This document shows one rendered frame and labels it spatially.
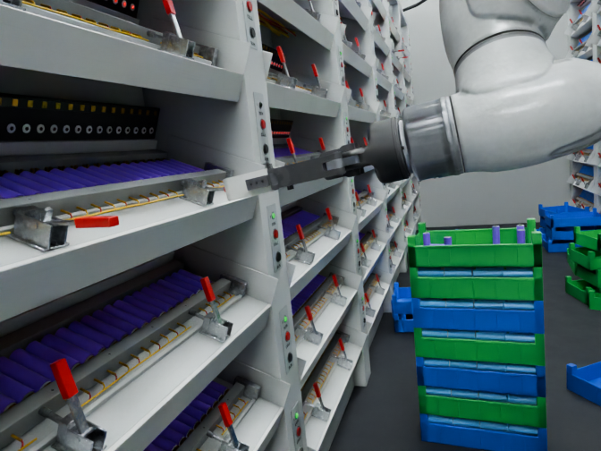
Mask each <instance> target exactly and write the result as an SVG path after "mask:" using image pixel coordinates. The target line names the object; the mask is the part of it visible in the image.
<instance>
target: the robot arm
mask: <svg viewBox="0 0 601 451"><path fill-rule="evenodd" d="M569 7H570V0H439V15H440V23H441V31H442V37H443V42H444V49H445V52H446V55H447V59H448V61H449V64H450V65H451V67H452V69H453V75H454V79H455V87H456V94H453V95H451V96H450V100H449V97H441V98H439V99H436V100H432V101H428V102H425V103H422V104H418V105H415V106H409V107H406V108H404V109H403V110H402V120H401V121H400V120H399V118H396V117H392V118H388V119H385V120H382V121H378V122H374V123H371V124H370V125H369V126H368V146H367V147H365V148H360V147H359V143H358V142H356V143H350V144H346V145H342V146H341V147H340V148H339V149H334V150H330V151H327V152H323V153H321V154H320V156H319V157H317V158H313V159H310V160H306V161H302V162H299V163H295V164H291V165H288V166H276V167H273V166H272V164H267V168H266V169H262V170H258V171H255V172H251V173H247V174H241V175H237V176H234V177H230V178H226V179H224V180H223V182H224V188H225V192H226V196H227V199H228V200H229V201H231V200H238V199H242V198H247V197H250V196H254V195H259V194H262V193H266V192H271V191H276V190H279V189H282V188H285V187H286V186H287V190H291V189H294V188H293V185H294V184H298V183H305V182H309V181H313V180H317V179H321V178H325V179H326V180H332V179H335V178H340V177H344V176H347V177H353V176H356V175H360V174H364V173H365V172H364V167H365V166H371V165H372V166H373V167H374V168H375V173H376V176H377V179H378V180H379V182H381V183H393V182H397V181H401V180H405V179H409V177H410V176H411V173H414V176H415V178H416V179H417V181H419V182H421V181H422V180H426V179H430V178H434V179H436V178H437V177H438V178H442V177H446V176H451V175H459V174H463V169H464V173H469V172H501V171H509V170H513V169H518V168H523V167H527V166H534V165H537V164H541V163H544V162H547V161H550V160H554V159H557V158H559V157H564V156H567V155H570V154H571V153H574V152H577V151H580V150H582V149H585V148H587V147H589V146H592V145H594V144H596V143H598V142H599V141H601V64H600V63H596V62H592V61H589V60H584V59H579V58H565V59H560V60H555V59H554V56H553V55H552V54H551V52H550V51H549V49H548V48H547V45H546V41H547V40H548V39H549V37H550V35H551V33H552V31H553V29H554V27H555V25H556V23H557V22H558V21H559V20H560V19H561V18H562V16H563V15H564V14H565V13H567V12H568V10H569ZM450 101H451V105H450ZM451 106H452V109H451ZM452 111H453V113H452ZM453 120H454V122H453ZM454 125H455V127H454ZM455 129H456V131H455ZM456 133H457V136H456ZM457 138H458V140H457ZM458 142H459V145H458ZM459 147H460V149H459ZM460 152H461V154H460ZM461 161H462V162H461ZM462 165H463V168H462Z"/></svg>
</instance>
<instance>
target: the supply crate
mask: <svg viewBox="0 0 601 451"><path fill-rule="evenodd" d="M418 227H419V232H418V234H417V235H415V234H413V235H408V236H407V242H408V254H409V268H542V267H543V262H542V234H541V232H540V231H537V230H536V219H535V218H527V227H524V230H525V243H517V227H515V228H500V244H493V234H492V228H488V229H460V230H432V231H427V228H426V222H420V223H418ZM425 232H429V233H430V244H444V237H446V236H451V237H452V245H423V244H424V243H423V233H425Z"/></svg>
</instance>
